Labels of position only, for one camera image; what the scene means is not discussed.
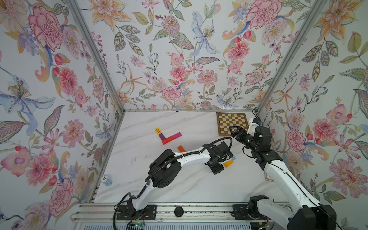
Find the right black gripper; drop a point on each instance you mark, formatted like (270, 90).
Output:
(240, 131)

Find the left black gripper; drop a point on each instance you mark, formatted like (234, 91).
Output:
(218, 170)

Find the magenta rectangular block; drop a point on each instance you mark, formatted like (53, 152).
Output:
(177, 135)

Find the purple rectangular block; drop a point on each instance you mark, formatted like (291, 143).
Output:
(162, 137)

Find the yellow striped block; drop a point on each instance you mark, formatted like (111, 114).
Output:
(158, 131)

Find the red rectangular block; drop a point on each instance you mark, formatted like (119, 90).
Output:
(171, 138)

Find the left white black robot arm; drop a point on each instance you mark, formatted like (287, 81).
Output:
(165, 169)

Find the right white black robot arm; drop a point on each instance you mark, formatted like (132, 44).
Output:
(306, 213)

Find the yellow-orange rectangular block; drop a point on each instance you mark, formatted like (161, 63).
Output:
(228, 163)

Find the wooden chessboard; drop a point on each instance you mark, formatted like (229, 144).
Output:
(225, 120)

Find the playing card box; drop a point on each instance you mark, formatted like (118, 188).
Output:
(268, 178)

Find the black round knob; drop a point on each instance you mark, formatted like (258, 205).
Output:
(178, 211)

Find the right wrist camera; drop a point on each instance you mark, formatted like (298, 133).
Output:
(253, 124)

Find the aluminium mounting rail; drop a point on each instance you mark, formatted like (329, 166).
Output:
(164, 213)

